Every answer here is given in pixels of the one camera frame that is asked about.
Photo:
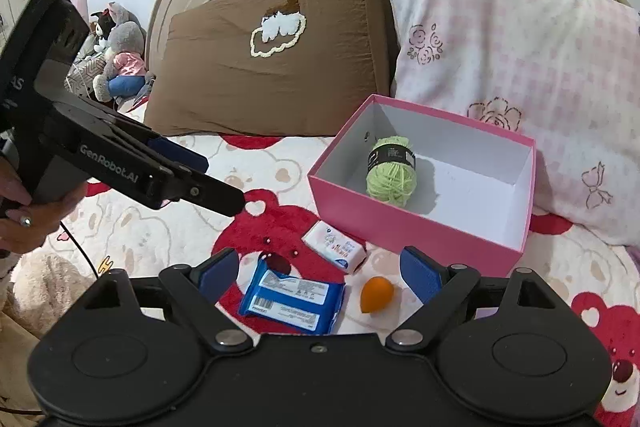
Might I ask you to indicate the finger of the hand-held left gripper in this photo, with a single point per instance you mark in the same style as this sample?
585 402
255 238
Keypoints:
180 154
210 194

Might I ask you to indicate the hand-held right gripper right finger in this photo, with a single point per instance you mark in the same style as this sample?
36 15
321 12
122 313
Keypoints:
420 277

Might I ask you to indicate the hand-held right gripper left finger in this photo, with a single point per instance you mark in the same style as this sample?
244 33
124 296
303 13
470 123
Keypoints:
220 269

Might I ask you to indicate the orange makeup sponge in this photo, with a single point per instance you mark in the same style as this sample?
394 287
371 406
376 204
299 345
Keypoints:
375 294

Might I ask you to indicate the pink cardboard box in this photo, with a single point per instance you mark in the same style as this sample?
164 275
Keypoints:
400 227

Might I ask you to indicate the blue wet wipes packet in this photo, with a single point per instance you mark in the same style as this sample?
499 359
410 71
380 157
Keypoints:
290 297

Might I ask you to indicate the white tissue packet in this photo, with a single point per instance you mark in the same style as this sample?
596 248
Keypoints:
332 247

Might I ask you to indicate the person's left hand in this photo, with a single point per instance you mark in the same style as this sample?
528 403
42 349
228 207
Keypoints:
45 222

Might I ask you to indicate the printed bear blanket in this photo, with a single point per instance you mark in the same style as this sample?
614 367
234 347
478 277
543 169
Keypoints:
150 237

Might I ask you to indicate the brown pillow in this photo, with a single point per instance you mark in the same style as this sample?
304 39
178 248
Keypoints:
225 82

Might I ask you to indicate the green yarn ball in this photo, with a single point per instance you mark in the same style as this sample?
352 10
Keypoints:
390 187

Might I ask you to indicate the black and white plush toy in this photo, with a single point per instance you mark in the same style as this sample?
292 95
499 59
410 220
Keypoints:
104 27

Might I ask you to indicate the grey plush rabbit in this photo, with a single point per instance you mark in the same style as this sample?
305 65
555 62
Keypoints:
125 39

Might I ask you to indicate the beige fluffy cloth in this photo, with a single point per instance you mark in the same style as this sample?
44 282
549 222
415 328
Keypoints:
45 277

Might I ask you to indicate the lilac bed sheet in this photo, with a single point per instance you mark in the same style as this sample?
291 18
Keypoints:
634 257

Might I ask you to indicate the pink checked pillow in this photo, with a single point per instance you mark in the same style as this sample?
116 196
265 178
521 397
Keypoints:
500 32

